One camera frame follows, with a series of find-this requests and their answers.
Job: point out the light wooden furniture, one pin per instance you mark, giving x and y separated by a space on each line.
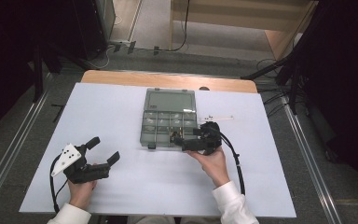
230 14

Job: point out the person's left hand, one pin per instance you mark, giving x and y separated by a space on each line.
81 194

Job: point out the black cabinet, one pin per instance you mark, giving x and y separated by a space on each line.
88 28

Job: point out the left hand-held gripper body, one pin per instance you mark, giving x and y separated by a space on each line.
84 172

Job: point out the black metal stand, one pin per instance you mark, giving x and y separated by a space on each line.
38 77

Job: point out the metal floor rail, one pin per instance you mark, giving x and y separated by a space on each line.
11 149
310 165

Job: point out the black tripod stand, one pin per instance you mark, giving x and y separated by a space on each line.
293 90

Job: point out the person's right hand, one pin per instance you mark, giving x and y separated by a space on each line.
214 166

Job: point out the white board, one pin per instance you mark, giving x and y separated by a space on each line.
121 130

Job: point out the dark curtain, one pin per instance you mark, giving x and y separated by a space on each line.
348 77
6 46

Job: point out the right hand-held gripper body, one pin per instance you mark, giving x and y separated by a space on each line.
206 141

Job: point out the wooden table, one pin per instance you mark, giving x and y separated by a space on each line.
167 80

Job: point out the clear grey compartment organizer box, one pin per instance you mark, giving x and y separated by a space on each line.
167 115

